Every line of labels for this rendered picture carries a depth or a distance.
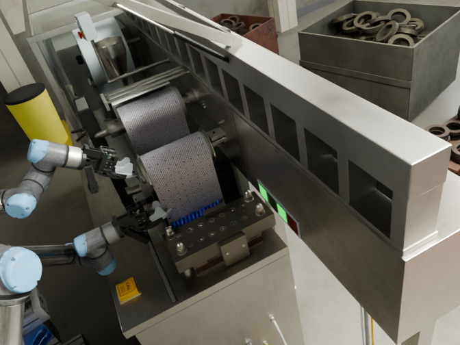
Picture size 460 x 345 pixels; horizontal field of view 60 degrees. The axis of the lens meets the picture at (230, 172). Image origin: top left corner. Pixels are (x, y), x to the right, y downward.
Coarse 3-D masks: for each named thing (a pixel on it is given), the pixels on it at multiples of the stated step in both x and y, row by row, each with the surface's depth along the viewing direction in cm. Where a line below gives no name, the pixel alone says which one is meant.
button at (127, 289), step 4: (128, 280) 150; (132, 280) 149; (120, 284) 149; (124, 284) 148; (128, 284) 148; (132, 284) 148; (116, 288) 148; (120, 288) 147; (124, 288) 147; (128, 288) 147; (132, 288) 146; (136, 288) 146; (120, 292) 146; (124, 292) 145; (128, 292) 145; (132, 292) 145; (136, 292) 146; (120, 296) 144; (124, 296) 144; (128, 296) 145; (132, 296) 146; (120, 300) 144; (124, 300) 145
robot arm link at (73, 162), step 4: (72, 148) 130; (76, 148) 132; (72, 152) 129; (76, 152) 130; (80, 152) 131; (68, 156) 128; (72, 156) 129; (76, 156) 130; (80, 156) 131; (68, 160) 129; (72, 160) 129; (76, 160) 130; (80, 160) 131; (68, 164) 129; (72, 164) 130; (76, 164) 130; (72, 168) 132; (76, 168) 132
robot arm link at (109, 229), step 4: (108, 224) 142; (112, 224) 142; (104, 228) 141; (108, 228) 141; (112, 228) 141; (104, 232) 140; (108, 232) 141; (112, 232) 141; (116, 232) 142; (108, 236) 140; (112, 236) 141; (116, 236) 142; (108, 240) 141; (112, 240) 142; (116, 240) 143
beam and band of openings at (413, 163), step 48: (192, 48) 148; (240, 48) 111; (240, 96) 131; (288, 96) 88; (336, 96) 80; (288, 144) 105; (336, 144) 78; (384, 144) 65; (432, 144) 63; (336, 192) 87; (384, 192) 83; (432, 192) 67
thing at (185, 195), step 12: (204, 168) 148; (180, 180) 146; (192, 180) 148; (204, 180) 150; (216, 180) 153; (156, 192) 144; (168, 192) 146; (180, 192) 148; (192, 192) 151; (204, 192) 153; (216, 192) 156; (168, 204) 149; (180, 204) 151; (192, 204) 154; (204, 204) 156; (168, 216) 152; (180, 216) 154
